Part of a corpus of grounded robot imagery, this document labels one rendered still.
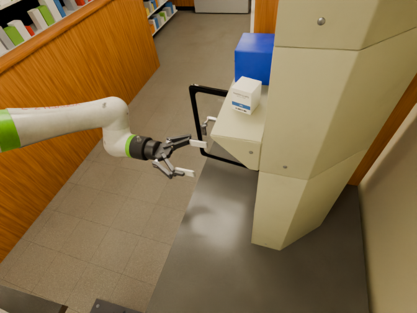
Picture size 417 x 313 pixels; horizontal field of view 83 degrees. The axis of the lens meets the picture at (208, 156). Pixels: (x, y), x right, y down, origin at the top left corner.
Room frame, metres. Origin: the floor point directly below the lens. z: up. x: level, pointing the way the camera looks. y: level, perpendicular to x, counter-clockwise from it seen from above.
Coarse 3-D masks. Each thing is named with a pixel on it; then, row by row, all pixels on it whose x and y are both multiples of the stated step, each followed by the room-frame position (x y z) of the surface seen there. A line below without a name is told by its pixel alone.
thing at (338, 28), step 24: (288, 0) 0.32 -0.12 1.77; (312, 0) 0.31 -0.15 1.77; (336, 0) 0.30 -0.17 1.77; (360, 0) 0.29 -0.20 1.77; (384, 0) 0.28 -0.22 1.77; (408, 0) 0.30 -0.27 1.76; (288, 24) 0.32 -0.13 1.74; (312, 24) 0.31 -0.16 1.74; (336, 24) 0.30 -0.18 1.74; (360, 24) 0.29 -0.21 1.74; (384, 24) 0.29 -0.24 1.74; (408, 24) 0.31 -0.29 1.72; (336, 48) 0.29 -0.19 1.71; (360, 48) 0.28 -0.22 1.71
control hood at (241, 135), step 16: (224, 112) 0.44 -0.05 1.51; (240, 112) 0.43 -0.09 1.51; (256, 112) 0.42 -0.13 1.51; (224, 128) 0.39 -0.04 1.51; (240, 128) 0.38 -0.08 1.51; (256, 128) 0.37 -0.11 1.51; (224, 144) 0.36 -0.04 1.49; (240, 144) 0.34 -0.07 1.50; (256, 144) 0.33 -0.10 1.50; (240, 160) 0.34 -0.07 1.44; (256, 160) 0.33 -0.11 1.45
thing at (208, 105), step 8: (216, 88) 0.72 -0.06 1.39; (200, 96) 0.75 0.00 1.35; (208, 96) 0.73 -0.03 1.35; (216, 96) 0.72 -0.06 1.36; (200, 104) 0.75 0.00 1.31; (208, 104) 0.73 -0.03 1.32; (216, 104) 0.72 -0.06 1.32; (200, 112) 0.75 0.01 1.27; (208, 112) 0.74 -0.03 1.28; (216, 112) 0.72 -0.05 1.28; (200, 120) 0.76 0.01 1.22; (208, 120) 0.74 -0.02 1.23; (208, 128) 0.74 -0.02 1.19; (208, 136) 0.74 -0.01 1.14; (208, 144) 0.75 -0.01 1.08; (216, 144) 0.73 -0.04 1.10; (208, 152) 0.75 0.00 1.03; (216, 152) 0.73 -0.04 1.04; (224, 152) 0.71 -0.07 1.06; (232, 160) 0.69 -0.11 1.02
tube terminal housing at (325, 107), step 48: (288, 48) 0.32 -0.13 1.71; (384, 48) 0.30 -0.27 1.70; (288, 96) 0.31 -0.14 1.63; (336, 96) 0.28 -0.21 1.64; (384, 96) 0.33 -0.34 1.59; (288, 144) 0.31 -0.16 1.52; (336, 144) 0.30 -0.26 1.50; (288, 192) 0.29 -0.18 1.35; (336, 192) 0.34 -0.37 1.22; (288, 240) 0.29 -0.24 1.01
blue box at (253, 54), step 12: (252, 36) 0.61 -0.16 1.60; (264, 36) 0.60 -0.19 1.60; (240, 48) 0.56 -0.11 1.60; (252, 48) 0.55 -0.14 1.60; (264, 48) 0.54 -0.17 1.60; (240, 60) 0.55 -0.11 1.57; (252, 60) 0.54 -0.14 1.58; (264, 60) 0.53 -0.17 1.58; (240, 72) 0.55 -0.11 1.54; (252, 72) 0.54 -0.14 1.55; (264, 72) 0.52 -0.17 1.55; (264, 84) 0.52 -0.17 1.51
